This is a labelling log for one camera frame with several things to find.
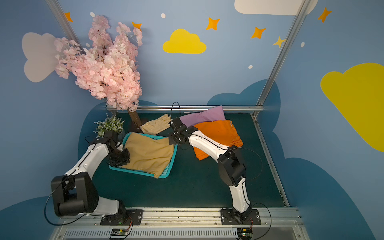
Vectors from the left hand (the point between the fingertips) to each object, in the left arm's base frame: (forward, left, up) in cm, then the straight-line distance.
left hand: (127, 160), depth 86 cm
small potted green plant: (+17, +13, +8) cm, 23 cm away
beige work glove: (+34, -9, -9) cm, 37 cm away
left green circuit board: (-34, -3, -9) cm, 35 cm away
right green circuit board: (-33, -65, -10) cm, 74 cm away
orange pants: (+25, -59, -4) cm, 64 cm away
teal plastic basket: (-4, +2, -3) cm, 5 cm away
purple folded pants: (+43, -55, -3) cm, 70 cm away
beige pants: (+4, -11, -1) cm, 12 cm away
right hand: (+13, -26, +5) cm, 30 cm away
